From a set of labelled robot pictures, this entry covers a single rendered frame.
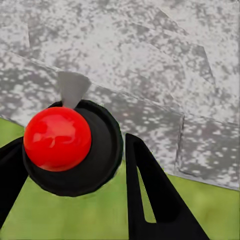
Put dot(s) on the insectifuge atomizer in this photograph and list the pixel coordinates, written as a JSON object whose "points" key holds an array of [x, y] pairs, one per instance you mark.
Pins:
{"points": [[75, 146]]}

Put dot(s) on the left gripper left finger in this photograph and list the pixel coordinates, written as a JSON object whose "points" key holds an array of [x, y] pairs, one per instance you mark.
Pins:
{"points": [[13, 175]]}

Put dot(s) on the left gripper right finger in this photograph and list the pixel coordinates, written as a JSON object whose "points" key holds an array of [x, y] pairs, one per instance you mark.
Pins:
{"points": [[174, 220]]}

